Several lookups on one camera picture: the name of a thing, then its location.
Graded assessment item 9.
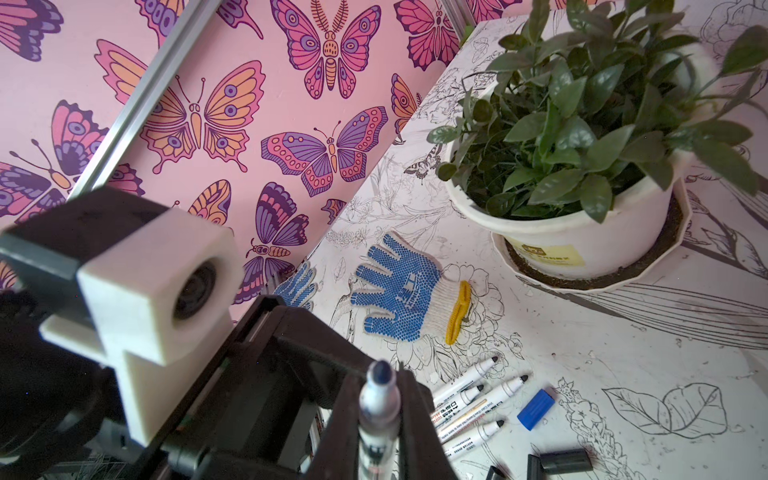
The white pot saucer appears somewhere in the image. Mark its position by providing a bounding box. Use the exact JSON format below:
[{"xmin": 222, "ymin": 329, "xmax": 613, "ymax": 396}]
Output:
[{"xmin": 491, "ymin": 180, "xmax": 692, "ymax": 294}]

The green potted plant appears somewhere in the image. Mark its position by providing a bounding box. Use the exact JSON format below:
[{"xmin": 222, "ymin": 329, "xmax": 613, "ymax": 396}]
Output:
[{"xmin": 428, "ymin": 1, "xmax": 767, "ymax": 223}]

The blue dotted glove on rail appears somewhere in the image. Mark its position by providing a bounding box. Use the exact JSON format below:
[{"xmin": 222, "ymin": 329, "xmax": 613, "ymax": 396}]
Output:
[{"xmin": 274, "ymin": 262, "xmax": 318, "ymax": 311}]

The black pen cap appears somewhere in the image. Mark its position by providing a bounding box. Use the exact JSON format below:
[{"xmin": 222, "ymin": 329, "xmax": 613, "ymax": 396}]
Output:
[
  {"xmin": 539, "ymin": 449, "xmax": 593, "ymax": 475},
  {"xmin": 526, "ymin": 454, "xmax": 546, "ymax": 480},
  {"xmin": 485, "ymin": 465, "xmax": 508, "ymax": 480}
]

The aluminium frame rail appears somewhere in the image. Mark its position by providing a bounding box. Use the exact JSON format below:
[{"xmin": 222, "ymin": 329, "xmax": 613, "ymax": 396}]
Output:
[{"xmin": 68, "ymin": 0, "xmax": 221, "ymax": 201}]

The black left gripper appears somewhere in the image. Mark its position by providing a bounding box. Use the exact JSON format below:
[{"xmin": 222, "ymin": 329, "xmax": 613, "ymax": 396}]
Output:
[{"xmin": 107, "ymin": 296, "xmax": 457, "ymax": 480}]

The blue dotted work glove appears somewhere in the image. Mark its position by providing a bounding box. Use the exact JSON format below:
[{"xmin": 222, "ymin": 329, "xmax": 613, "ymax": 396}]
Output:
[{"xmin": 350, "ymin": 232, "xmax": 472, "ymax": 345}]

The white marker blue tip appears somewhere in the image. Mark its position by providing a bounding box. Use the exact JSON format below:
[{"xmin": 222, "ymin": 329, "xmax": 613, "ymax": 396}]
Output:
[{"xmin": 357, "ymin": 360, "xmax": 401, "ymax": 479}]

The blue pen cap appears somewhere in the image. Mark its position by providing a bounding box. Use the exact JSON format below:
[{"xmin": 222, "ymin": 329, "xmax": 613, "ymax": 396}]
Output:
[{"xmin": 517, "ymin": 389, "xmax": 555, "ymax": 431}]

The white plastic flower pot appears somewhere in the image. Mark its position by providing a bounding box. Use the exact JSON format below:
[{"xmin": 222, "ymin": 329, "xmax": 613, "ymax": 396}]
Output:
[{"xmin": 445, "ymin": 151, "xmax": 695, "ymax": 281}]

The white marker black tip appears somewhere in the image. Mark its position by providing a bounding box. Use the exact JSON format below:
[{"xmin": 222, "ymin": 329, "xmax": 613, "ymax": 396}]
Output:
[
  {"xmin": 436, "ymin": 375, "xmax": 529, "ymax": 443},
  {"xmin": 432, "ymin": 356, "xmax": 499, "ymax": 406},
  {"xmin": 431, "ymin": 384, "xmax": 485, "ymax": 427},
  {"xmin": 443, "ymin": 419, "xmax": 505, "ymax": 460}
]

